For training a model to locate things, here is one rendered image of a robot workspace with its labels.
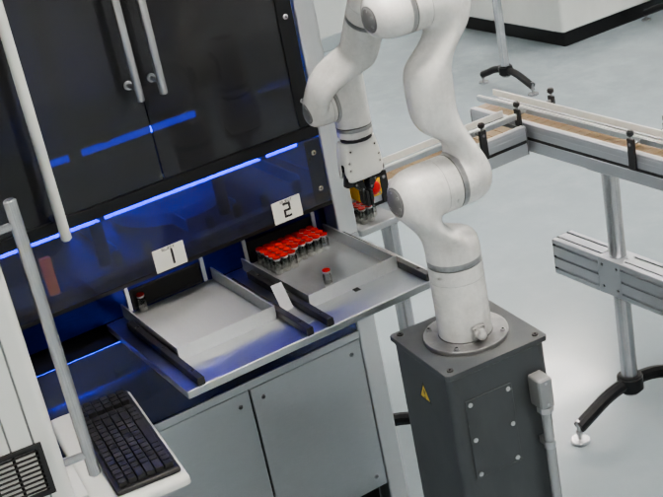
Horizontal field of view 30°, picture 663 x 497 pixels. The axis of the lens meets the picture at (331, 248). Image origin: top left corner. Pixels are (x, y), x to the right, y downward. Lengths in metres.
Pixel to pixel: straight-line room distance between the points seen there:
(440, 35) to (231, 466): 1.41
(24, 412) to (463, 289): 0.94
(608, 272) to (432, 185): 1.31
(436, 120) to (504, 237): 2.80
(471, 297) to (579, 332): 1.84
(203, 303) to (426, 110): 0.90
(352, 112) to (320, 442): 1.06
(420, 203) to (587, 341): 1.98
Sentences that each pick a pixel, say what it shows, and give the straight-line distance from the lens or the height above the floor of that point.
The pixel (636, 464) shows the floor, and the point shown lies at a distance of 3.79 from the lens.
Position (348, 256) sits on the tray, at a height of 0.88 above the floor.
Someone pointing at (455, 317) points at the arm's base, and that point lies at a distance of 2.68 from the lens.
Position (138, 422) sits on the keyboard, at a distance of 2.78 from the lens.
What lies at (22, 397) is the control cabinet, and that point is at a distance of 2.42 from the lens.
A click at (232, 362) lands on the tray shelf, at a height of 0.88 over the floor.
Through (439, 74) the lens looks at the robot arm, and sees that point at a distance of 2.48.
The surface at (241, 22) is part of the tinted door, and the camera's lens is 3.05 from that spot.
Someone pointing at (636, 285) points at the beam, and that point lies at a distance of 3.68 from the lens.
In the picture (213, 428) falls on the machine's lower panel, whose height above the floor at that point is 0.52.
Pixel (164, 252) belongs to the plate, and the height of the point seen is 1.04.
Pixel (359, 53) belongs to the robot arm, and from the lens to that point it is 2.70.
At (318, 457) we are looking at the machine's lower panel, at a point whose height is 0.28.
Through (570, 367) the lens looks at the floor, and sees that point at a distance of 4.28.
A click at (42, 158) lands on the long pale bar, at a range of 2.82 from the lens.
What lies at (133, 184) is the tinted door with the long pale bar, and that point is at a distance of 3.00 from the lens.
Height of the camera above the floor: 2.19
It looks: 24 degrees down
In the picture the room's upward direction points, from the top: 11 degrees counter-clockwise
